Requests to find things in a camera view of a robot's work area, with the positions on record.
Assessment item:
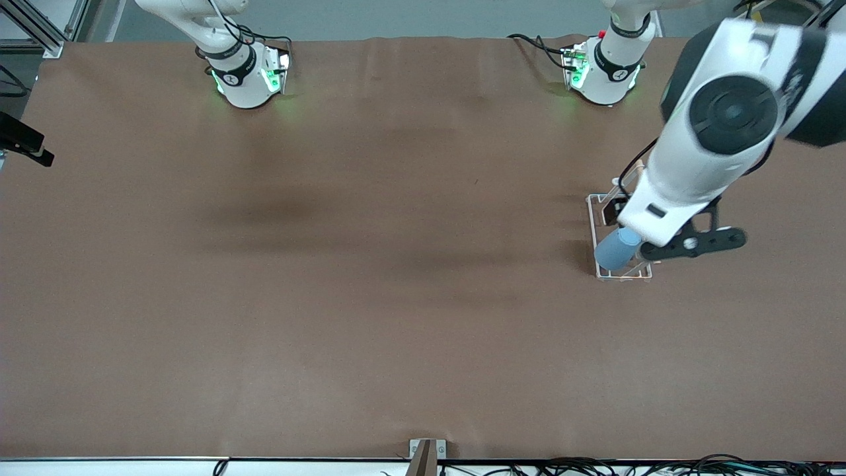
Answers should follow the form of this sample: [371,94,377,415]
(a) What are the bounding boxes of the brown table cover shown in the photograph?
[0,34,846,461]

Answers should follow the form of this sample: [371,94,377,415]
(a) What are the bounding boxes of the metal table edge bracket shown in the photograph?
[406,438,447,476]

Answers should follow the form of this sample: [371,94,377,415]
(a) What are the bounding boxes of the black base cable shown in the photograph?
[507,32,570,71]
[207,0,293,48]

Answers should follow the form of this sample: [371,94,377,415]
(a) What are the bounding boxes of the white table edge rail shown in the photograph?
[0,456,846,476]

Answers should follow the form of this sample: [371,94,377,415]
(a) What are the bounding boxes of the black right base cable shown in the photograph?
[207,0,293,48]

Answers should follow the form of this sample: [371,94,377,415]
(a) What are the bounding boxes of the aluminium frame profile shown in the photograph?
[0,0,91,59]

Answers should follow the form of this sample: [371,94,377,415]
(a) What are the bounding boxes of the white wire cup holder rack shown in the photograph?
[586,162,655,283]

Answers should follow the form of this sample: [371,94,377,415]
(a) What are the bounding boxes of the black left base cable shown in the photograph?
[507,32,570,71]

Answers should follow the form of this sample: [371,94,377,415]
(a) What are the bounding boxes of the black cable bundle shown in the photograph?
[436,454,846,476]

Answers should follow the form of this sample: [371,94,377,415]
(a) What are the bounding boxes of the blue cup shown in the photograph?
[594,227,643,272]

